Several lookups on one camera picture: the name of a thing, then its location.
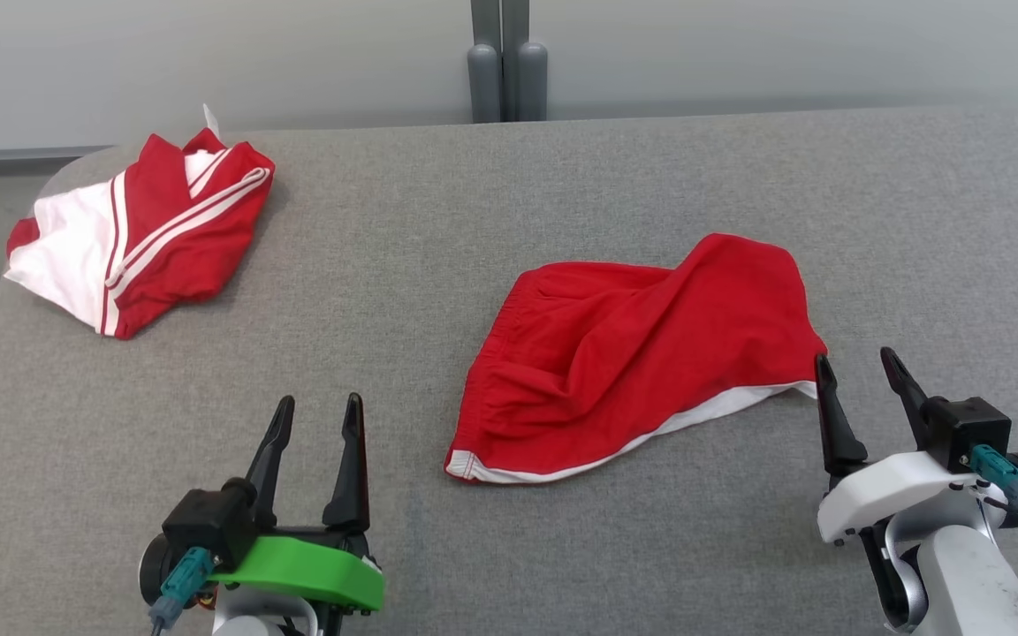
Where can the red shorts with white trim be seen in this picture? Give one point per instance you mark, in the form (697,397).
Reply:
(633,353)

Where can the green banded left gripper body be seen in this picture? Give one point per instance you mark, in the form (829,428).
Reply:
(315,570)

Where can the red white basketball jersey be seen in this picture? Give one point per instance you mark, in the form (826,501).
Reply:
(182,247)

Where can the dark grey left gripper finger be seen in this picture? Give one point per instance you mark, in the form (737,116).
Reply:
(269,459)
(350,477)

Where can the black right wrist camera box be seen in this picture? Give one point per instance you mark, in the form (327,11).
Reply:
(968,428)

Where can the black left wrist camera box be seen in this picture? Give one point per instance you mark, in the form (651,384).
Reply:
(204,521)

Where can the grey partition post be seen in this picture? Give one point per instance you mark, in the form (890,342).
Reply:
(484,88)

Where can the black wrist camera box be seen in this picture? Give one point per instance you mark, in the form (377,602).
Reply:
(968,428)
(204,521)

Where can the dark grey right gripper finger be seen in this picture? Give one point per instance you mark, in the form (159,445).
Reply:
(836,433)
(905,389)

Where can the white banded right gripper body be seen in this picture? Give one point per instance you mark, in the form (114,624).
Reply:
(889,495)

